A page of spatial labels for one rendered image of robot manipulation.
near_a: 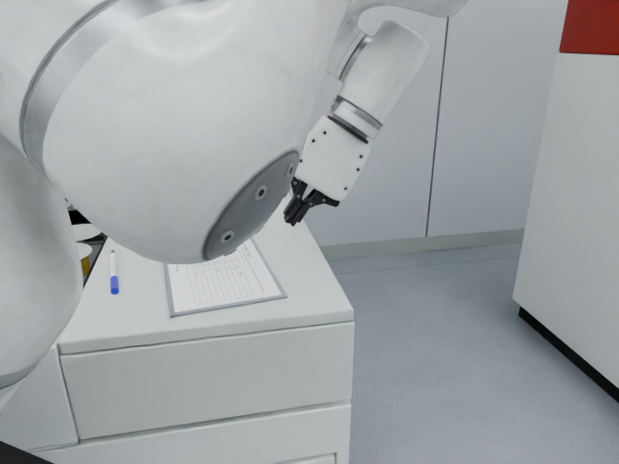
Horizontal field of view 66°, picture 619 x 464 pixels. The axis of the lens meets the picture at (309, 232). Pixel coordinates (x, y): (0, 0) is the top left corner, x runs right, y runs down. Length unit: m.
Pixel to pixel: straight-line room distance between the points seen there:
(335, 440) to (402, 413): 1.18
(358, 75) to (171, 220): 0.55
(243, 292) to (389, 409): 1.34
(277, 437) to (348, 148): 0.42
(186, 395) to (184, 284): 0.14
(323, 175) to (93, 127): 0.55
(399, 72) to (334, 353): 0.40
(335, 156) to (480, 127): 2.40
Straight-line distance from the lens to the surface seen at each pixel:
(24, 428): 0.70
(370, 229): 2.98
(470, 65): 2.99
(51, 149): 0.23
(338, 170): 0.73
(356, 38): 0.74
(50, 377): 0.64
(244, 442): 0.70
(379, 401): 1.94
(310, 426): 0.71
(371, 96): 0.71
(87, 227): 1.14
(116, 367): 0.62
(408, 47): 0.73
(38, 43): 0.23
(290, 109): 0.22
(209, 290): 0.65
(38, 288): 0.30
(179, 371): 0.62
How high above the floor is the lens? 1.28
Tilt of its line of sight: 22 degrees down
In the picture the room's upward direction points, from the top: straight up
